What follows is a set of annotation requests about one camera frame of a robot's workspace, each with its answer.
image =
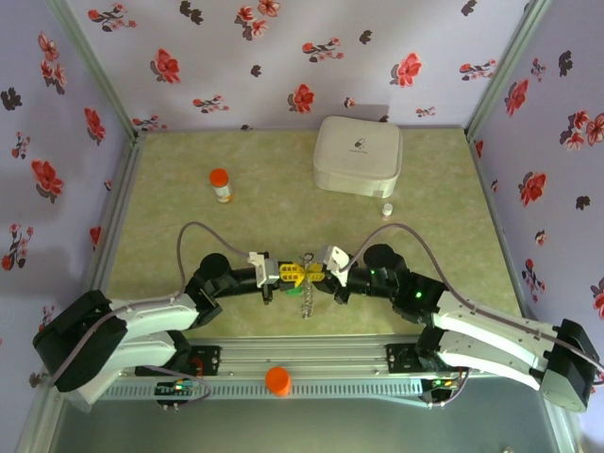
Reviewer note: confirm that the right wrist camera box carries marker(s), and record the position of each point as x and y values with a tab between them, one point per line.
335	262

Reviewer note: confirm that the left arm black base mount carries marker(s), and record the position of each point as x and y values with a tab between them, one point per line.
207	361

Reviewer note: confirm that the white zippered pill case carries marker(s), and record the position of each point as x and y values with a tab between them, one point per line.
354	160

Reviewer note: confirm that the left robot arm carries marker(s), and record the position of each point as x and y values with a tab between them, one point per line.
151	321

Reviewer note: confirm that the right circuit board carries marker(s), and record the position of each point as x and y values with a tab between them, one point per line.
441	383

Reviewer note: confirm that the left circuit board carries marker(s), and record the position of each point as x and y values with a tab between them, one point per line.
177	388

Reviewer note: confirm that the aluminium side rail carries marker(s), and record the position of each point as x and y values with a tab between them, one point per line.
125	198

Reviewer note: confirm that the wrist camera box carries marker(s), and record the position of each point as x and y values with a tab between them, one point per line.
335	262
264	271

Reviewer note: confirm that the small white pink-labelled bottle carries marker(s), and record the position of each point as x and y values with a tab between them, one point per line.
387	211

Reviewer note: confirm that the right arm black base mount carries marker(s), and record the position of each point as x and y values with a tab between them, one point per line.
401	358

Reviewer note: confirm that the orange plastic cap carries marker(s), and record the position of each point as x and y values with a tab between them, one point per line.
277	380

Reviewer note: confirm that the orange-capped pill bottle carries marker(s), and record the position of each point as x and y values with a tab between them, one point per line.
221	184

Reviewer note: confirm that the metal disc keyring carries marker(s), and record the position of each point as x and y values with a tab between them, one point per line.
307	302

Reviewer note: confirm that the circuit board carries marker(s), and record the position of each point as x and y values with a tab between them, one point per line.
441	383
177	388

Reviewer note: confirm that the aluminium corner post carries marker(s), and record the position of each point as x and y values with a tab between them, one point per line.
94	61
505	66

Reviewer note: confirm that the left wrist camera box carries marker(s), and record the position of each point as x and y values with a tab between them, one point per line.
264	271

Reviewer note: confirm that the aluminium front rail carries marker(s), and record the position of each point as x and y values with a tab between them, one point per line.
307	354

